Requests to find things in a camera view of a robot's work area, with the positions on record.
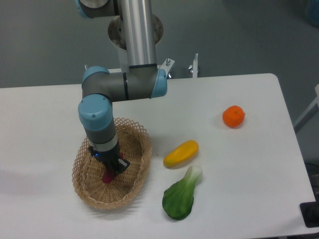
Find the white metal mounting frame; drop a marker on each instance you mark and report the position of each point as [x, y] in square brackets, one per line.
[193, 69]

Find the yellow mango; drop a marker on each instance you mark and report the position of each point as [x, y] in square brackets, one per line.
[184, 152]

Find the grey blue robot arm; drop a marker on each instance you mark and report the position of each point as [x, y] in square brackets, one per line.
[141, 80]

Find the green bok choy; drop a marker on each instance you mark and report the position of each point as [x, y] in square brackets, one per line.
[178, 199]

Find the woven wicker basket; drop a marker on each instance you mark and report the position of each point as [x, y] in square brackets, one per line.
[87, 172]

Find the orange tangerine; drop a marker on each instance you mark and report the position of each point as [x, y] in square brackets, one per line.
[233, 116]

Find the blue object top right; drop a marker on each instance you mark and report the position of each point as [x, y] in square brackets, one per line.
[312, 12]

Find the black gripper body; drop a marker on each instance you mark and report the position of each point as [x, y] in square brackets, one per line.
[105, 156]

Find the black box at table edge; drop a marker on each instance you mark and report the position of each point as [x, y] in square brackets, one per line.
[310, 213]

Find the white frame at right edge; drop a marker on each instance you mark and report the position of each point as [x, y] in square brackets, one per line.
[308, 113]

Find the purple sweet potato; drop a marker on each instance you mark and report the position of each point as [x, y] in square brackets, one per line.
[108, 177]

